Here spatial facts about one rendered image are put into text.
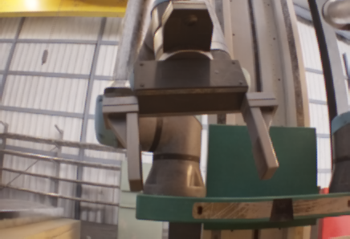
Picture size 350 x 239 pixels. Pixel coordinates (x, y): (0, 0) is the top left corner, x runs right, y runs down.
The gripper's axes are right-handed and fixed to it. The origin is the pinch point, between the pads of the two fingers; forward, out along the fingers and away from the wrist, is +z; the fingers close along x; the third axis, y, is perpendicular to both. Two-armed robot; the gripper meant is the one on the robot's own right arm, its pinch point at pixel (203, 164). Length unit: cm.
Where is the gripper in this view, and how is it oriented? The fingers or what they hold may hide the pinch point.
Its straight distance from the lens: 30.1
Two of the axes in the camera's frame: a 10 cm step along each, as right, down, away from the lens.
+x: -9.9, 0.4, -1.0
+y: -0.5, 6.5, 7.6
